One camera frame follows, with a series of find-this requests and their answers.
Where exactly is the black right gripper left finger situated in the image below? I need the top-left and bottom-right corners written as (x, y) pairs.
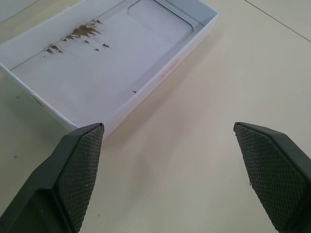
top-left (0, 122), bottom-right (105, 233)

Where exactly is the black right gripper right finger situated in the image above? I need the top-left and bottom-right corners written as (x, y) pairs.
top-left (233, 121), bottom-right (311, 233)

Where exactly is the white cardboard box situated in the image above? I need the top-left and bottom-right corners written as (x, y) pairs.
top-left (0, 0), bottom-right (219, 137)

